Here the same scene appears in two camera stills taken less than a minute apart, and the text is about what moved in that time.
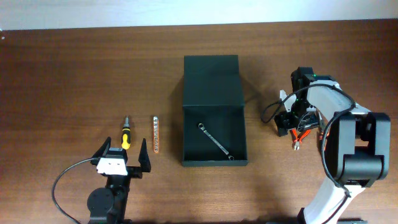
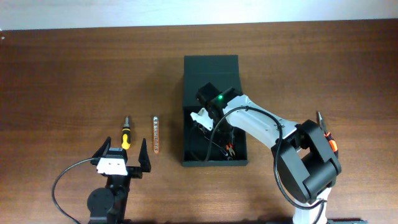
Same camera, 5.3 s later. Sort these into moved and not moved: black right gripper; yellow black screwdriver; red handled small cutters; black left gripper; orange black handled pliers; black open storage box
Moved: black right gripper; red handled small cutters
Not moved: yellow black screwdriver; orange black handled pliers; black open storage box; black left gripper
